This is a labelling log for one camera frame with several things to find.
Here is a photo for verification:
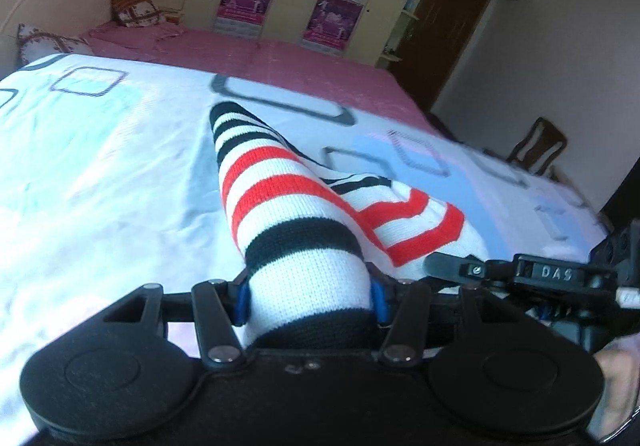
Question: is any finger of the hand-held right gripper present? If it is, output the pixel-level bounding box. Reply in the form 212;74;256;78
424;251;518;288

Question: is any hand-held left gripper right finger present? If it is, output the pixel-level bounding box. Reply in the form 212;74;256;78
367;263;526;368

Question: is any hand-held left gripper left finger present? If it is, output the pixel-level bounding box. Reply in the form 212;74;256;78
102;271;251;370

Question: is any white striped knit garment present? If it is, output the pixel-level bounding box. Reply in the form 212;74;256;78
209;101;488;352

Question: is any person's right hand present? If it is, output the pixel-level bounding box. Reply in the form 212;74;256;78
595;333;640;442

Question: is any brown wooden chair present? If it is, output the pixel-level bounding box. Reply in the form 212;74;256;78
506;116;569;178

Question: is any white blanket with square print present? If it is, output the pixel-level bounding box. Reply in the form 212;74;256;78
0;54;617;442

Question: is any brown wooden door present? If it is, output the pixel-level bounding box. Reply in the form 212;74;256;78
389;0;499;116

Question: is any pink bed sheet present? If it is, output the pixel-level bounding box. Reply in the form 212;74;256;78
85;24;453;139

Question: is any brown patterned bag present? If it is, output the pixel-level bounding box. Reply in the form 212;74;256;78
110;0;162;30

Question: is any white floral pillow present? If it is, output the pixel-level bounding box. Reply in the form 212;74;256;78
17;23;94;66

